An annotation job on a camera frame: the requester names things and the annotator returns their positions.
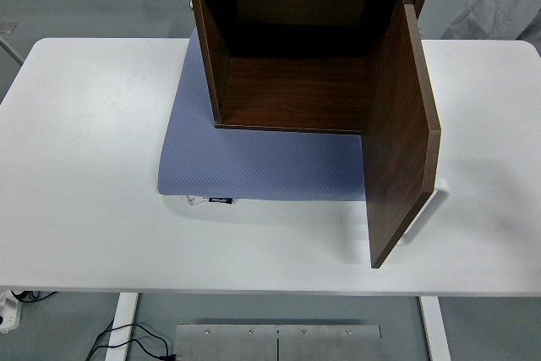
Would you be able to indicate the black mat label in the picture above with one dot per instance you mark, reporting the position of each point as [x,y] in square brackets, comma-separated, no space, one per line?
[222,200]

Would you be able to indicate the grey metal plate with screws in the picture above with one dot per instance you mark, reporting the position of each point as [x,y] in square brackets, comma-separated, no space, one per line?
[224,344]
[329,344]

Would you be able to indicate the white mat tag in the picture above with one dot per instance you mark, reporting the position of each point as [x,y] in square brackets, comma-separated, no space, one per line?
[194,200]

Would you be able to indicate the white power strip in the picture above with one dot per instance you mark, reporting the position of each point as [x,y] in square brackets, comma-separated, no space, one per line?
[8,314]

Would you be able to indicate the grey metal bar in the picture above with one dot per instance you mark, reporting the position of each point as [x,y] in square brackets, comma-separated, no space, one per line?
[12,53]

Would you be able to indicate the brown wooden cabinet door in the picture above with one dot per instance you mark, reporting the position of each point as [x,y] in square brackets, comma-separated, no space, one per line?
[397,145]

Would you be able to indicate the clear floor outlet cover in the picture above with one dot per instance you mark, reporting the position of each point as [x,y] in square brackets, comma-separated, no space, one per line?
[7,27]

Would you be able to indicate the blue-grey textured mat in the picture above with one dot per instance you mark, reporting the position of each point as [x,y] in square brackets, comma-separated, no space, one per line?
[253,166]

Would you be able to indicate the white table leg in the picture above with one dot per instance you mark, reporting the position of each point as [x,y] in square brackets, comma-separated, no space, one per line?
[120,327]
[435,327]

